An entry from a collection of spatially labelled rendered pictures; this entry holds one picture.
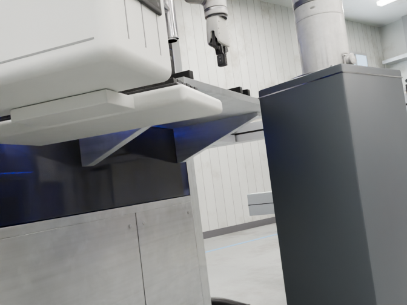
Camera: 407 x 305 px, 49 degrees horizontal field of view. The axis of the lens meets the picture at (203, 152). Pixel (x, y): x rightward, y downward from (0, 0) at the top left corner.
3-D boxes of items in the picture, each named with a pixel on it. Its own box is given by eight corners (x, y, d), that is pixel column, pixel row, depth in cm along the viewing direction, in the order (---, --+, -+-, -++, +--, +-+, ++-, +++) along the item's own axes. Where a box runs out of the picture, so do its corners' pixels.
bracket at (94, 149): (81, 166, 122) (76, 120, 122) (89, 166, 124) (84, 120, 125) (188, 148, 106) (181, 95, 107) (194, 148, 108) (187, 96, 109)
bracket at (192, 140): (177, 163, 166) (172, 128, 166) (181, 162, 168) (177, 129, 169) (262, 149, 150) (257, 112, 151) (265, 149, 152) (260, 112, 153)
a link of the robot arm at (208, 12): (211, 17, 165) (212, 25, 165) (199, 10, 157) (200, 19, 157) (231, 10, 161) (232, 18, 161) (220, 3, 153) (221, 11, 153)
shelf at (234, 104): (31, 123, 119) (30, 115, 119) (171, 133, 180) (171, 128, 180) (185, 85, 96) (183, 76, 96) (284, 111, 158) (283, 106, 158)
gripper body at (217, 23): (213, 22, 165) (217, 52, 164) (200, 15, 156) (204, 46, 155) (231, 17, 162) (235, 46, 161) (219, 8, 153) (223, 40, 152)
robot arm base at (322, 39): (383, 71, 109) (372, -1, 110) (337, 66, 97) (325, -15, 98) (320, 90, 124) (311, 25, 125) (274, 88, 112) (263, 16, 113)
